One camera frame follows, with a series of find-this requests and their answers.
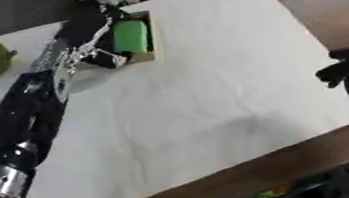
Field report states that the green yellow object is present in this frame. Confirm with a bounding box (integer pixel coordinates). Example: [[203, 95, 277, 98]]
[[245, 185, 292, 198]]

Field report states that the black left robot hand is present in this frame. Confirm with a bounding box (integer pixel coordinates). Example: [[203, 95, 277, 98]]
[[48, 0, 141, 80]]

